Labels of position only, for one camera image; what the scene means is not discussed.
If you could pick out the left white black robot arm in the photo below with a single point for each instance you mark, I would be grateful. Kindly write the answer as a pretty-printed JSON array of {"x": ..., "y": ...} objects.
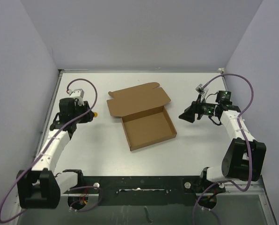
[{"x": 38, "y": 188}]

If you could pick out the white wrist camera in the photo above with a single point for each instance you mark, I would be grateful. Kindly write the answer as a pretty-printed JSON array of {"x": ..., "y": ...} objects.
[
  {"x": 77, "y": 95},
  {"x": 202, "y": 93}
]

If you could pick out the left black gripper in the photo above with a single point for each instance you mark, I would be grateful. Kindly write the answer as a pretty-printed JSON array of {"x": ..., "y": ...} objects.
[{"x": 88, "y": 117}]

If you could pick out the brown cardboard box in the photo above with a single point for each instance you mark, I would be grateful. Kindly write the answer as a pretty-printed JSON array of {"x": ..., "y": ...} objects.
[{"x": 143, "y": 114}]

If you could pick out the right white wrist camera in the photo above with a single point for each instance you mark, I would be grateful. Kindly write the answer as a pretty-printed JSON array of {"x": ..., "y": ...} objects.
[{"x": 202, "y": 93}]

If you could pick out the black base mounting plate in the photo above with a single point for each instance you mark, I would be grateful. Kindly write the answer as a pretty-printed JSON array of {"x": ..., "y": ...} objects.
[{"x": 148, "y": 190}]

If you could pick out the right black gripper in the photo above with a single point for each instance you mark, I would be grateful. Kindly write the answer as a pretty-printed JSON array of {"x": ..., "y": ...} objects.
[{"x": 189, "y": 114}]

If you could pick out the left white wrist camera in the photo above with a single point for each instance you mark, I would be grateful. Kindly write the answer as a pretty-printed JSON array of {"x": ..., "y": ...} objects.
[{"x": 77, "y": 95}]

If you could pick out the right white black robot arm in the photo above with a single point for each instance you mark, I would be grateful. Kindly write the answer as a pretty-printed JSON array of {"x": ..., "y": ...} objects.
[{"x": 245, "y": 155}]

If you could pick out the aluminium table frame rail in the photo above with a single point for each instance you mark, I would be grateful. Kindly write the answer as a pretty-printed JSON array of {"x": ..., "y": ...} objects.
[{"x": 146, "y": 122}]

